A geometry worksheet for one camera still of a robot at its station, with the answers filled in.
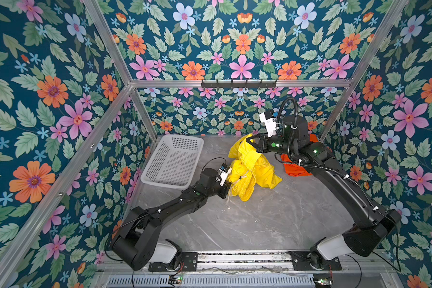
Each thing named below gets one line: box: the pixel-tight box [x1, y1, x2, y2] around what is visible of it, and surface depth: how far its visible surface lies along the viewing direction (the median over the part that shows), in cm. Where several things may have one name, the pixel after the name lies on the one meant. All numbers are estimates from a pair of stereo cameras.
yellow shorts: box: [228, 133, 283, 201], surface depth 82 cm
